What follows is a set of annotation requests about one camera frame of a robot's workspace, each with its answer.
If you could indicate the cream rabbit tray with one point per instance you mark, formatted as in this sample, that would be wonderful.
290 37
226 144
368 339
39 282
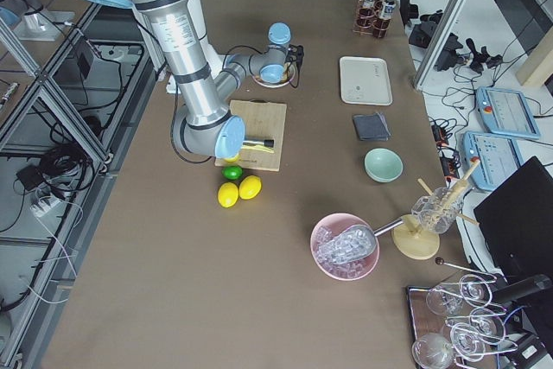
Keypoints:
364 81

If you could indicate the wine glass tray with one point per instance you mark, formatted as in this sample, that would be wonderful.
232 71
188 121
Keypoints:
452 331

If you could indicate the wooden cutting board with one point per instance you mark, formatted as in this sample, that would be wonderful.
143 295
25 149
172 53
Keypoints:
262 121

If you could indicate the copper wire bottle rack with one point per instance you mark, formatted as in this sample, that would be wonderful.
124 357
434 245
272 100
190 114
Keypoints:
364 20

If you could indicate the yellow knife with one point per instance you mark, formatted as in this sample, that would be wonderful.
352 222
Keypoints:
259 148

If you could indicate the glass mug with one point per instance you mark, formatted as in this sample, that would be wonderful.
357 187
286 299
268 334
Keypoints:
437 212

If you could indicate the near teach pendant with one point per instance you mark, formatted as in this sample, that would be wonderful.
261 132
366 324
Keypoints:
499 158

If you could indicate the pink ice bowl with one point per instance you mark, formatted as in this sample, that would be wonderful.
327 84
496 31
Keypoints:
331 226

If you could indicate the steel muddler black tip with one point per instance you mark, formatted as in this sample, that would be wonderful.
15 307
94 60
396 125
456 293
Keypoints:
267 143

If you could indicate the aluminium frame post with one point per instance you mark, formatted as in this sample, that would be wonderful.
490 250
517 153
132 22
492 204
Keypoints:
437 42

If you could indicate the steel ice scoop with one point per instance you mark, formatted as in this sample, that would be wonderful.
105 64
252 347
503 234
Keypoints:
355 243

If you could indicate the mint green bowl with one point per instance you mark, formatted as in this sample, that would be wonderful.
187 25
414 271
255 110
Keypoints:
383 165

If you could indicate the teach pendant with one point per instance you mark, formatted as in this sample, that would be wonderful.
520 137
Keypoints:
499 158
506 112

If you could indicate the halved lemon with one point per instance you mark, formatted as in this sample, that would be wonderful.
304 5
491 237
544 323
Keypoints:
231 159

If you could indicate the green lime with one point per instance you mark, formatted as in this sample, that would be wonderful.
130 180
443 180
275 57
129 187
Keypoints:
232 172

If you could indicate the far teach pendant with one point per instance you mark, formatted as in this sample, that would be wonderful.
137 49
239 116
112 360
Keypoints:
506 112

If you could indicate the wooden cup stand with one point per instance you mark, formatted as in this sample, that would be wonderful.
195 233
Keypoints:
414 241

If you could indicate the white round plate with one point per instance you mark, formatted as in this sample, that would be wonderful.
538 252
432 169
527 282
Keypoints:
288 75

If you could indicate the upper whole lemon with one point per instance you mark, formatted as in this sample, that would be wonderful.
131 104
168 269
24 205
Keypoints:
250 187

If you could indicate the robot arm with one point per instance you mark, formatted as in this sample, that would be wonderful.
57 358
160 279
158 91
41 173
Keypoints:
31 20
205 124

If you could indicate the whole lemon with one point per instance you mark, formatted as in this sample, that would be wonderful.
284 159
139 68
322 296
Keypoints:
250 187
228 194

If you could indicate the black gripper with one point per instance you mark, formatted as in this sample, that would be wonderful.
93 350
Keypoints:
286 67

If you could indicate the lower right tea bottle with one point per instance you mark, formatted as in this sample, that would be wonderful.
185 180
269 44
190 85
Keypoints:
383 19

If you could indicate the black laptop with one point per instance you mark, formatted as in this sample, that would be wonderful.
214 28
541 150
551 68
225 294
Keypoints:
516 221

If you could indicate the lower whole lemon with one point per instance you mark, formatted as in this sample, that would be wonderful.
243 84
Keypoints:
228 194

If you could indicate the grey folded cloth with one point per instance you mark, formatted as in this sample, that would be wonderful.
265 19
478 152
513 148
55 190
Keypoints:
371 127

